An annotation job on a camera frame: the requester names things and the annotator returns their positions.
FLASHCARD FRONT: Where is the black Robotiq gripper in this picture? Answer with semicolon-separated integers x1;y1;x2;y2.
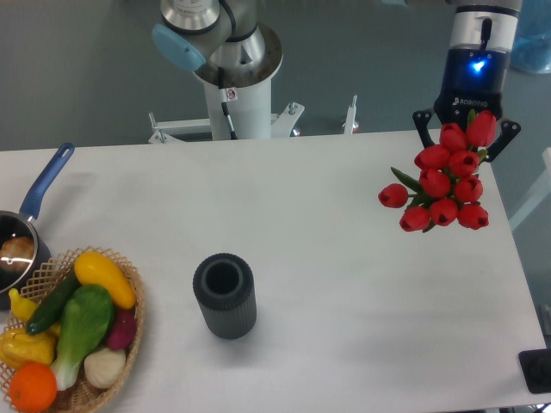
412;48;520;163

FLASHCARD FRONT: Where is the red tulip bouquet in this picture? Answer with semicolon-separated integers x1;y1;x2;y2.
378;110;497;232

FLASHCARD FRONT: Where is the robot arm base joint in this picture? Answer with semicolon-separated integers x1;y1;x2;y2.
152;0;282;89

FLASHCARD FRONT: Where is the blue plastic bag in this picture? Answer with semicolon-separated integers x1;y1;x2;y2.
511;0;550;74

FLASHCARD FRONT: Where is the black device at edge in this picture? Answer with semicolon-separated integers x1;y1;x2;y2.
518;348;551;394

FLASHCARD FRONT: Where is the dark grey ribbed vase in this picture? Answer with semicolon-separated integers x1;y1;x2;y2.
193;253;257;340

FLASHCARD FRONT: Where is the yellow squash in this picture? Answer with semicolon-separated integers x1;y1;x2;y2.
74;251;137;310

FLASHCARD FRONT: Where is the purple radish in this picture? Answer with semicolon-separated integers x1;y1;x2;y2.
105;311;137;350

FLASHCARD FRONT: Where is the green bok choy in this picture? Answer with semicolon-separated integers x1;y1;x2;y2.
51;285;114;391

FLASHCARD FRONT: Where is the white garlic bulb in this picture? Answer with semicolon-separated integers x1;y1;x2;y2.
84;347;126;389

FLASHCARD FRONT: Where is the green cucumber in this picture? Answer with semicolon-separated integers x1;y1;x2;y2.
26;273;81;335

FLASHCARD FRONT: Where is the brown bread in pan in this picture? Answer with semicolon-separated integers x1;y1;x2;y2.
1;237;34;274

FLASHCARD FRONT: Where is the woven wicker basket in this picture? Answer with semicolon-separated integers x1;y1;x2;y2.
0;245;146;413

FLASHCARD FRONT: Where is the yellow banana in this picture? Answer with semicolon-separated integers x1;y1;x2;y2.
9;288;39;329

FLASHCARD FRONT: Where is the yellow bell pepper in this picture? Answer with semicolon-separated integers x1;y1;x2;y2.
1;328;57;370

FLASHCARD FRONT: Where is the orange fruit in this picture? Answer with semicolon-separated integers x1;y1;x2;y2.
9;362;58;412

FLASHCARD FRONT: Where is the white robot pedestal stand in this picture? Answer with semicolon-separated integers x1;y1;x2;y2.
147;72;359;145

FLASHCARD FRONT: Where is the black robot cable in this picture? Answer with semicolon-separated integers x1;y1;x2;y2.
217;67;239;141

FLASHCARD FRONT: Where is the blue handled saucepan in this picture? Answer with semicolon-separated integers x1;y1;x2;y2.
1;143;75;311

